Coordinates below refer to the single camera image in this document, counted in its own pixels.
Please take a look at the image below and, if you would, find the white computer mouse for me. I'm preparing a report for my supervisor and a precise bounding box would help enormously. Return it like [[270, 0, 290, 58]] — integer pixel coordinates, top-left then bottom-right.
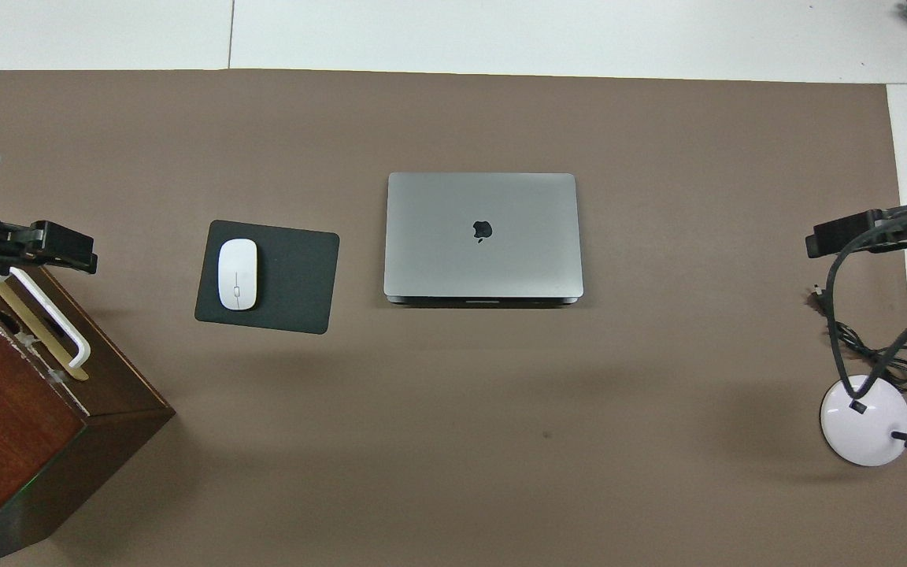
[[217, 239, 258, 311]]

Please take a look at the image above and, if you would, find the black lamp power cable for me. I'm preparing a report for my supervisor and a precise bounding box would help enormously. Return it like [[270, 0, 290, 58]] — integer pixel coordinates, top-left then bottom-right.
[[804, 285, 907, 392]]

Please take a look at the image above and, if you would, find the grey apple laptop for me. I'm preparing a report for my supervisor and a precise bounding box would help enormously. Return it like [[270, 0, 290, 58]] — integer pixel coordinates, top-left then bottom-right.
[[383, 172, 584, 308]]

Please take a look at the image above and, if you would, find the white desk lamp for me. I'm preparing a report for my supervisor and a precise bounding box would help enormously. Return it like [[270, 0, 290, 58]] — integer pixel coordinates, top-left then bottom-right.
[[820, 323, 907, 467]]

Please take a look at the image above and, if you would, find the white box handle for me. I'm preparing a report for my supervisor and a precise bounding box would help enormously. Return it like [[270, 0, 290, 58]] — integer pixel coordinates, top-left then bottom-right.
[[0, 268, 91, 369]]

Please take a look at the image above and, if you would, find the brown table mat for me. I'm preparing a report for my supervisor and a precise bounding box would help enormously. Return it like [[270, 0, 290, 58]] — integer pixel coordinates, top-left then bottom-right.
[[0, 69, 907, 567]]

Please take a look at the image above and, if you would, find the black mouse pad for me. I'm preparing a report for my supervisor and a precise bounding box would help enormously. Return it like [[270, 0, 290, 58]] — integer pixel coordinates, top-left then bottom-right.
[[194, 220, 341, 335]]

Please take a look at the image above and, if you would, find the dark brown wooden box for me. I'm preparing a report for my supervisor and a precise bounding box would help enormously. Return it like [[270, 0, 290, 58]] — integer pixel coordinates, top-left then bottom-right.
[[0, 264, 176, 567]]

